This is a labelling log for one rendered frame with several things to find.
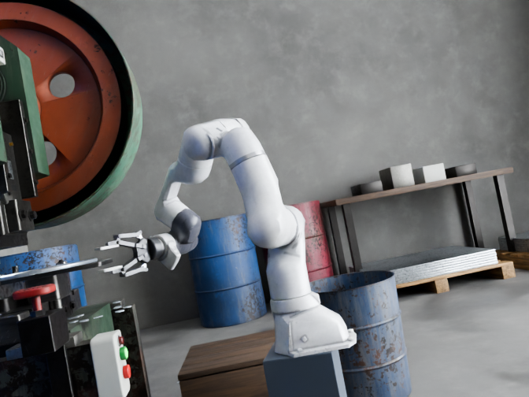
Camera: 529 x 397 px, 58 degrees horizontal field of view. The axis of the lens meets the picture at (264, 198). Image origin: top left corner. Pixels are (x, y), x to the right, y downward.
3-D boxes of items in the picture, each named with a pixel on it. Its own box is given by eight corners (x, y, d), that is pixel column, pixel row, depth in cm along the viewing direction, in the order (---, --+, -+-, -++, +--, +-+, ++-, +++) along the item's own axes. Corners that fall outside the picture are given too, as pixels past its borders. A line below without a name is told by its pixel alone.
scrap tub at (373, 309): (395, 366, 227) (375, 267, 229) (434, 398, 186) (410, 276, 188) (309, 386, 223) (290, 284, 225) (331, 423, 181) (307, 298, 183)
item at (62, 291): (120, 303, 134) (112, 256, 135) (109, 312, 120) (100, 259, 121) (28, 321, 131) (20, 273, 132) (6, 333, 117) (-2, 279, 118)
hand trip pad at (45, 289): (63, 319, 97) (57, 282, 97) (53, 324, 91) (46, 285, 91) (27, 326, 96) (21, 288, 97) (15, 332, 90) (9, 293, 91)
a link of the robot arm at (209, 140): (274, 150, 133) (247, 95, 136) (227, 162, 123) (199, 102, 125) (238, 178, 148) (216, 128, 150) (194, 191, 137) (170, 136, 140)
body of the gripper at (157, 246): (149, 261, 163) (129, 266, 155) (146, 236, 164) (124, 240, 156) (165, 259, 159) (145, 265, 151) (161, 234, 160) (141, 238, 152)
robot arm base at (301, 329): (356, 329, 136) (347, 280, 137) (356, 350, 118) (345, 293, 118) (281, 339, 141) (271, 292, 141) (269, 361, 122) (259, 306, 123)
